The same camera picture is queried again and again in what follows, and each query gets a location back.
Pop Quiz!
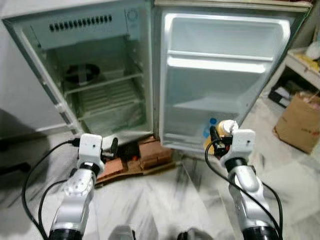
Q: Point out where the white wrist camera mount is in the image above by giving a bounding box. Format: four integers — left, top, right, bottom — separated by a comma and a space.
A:
227, 129, 257, 169
77, 133, 105, 166

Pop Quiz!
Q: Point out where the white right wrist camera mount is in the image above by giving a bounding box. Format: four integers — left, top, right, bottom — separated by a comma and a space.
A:
227, 129, 257, 169

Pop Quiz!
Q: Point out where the white lined fridge door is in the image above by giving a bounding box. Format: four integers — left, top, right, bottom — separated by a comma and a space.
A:
152, 0, 314, 154

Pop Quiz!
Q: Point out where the brown paper bag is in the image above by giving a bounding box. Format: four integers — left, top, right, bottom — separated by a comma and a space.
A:
273, 91, 320, 155

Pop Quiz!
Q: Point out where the clear fridge crisper drawer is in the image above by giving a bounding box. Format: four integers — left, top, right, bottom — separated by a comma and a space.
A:
75, 82, 152, 136

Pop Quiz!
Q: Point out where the grey open fridge cabinet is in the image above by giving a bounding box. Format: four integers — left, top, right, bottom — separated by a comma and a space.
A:
1, 0, 157, 147

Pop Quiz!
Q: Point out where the large red brick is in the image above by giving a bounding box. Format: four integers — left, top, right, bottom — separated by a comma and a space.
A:
137, 136, 174, 171

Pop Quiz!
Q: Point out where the cluttered white shelf unit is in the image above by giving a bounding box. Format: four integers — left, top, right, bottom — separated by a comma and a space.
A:
267, 30, 320, 109

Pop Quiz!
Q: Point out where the grey robot right leg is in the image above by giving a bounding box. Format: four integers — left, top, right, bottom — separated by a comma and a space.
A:
177, 227, 214, 240

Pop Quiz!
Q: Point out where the blue capped bottle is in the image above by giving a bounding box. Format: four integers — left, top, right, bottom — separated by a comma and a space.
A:
202, 117, 219, 140

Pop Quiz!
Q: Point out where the long black left arm cable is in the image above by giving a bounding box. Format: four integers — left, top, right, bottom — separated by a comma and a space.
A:
21, 139, 81, 240

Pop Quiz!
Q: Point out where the small red brick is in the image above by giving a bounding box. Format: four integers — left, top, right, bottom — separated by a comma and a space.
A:
97, 158, 126, 181

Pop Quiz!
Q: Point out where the grey robot left leg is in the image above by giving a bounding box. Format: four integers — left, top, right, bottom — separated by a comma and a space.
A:
107, 225, 136, 240

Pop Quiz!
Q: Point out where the short black left arm cable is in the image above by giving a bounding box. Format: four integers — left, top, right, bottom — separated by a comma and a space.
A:
37, 177, 71, 237

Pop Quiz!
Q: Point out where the yellow orange juice bottle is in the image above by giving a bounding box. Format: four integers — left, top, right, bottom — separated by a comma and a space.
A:
202, 119, 240, 155

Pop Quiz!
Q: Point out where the grey robot leg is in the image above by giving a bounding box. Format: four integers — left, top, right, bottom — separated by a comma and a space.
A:
177, 227, 214, 240
107, 225, 136, 240

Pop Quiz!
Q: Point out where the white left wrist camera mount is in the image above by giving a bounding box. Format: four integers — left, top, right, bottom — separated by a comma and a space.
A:
77, 133, 105, 166

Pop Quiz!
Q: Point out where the black round fridge item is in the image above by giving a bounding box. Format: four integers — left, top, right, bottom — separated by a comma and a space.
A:
64, 63, 101, 85

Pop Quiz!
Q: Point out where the wire fridge shelf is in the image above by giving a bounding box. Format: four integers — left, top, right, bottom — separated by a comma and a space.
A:
62, 70, 146, 97

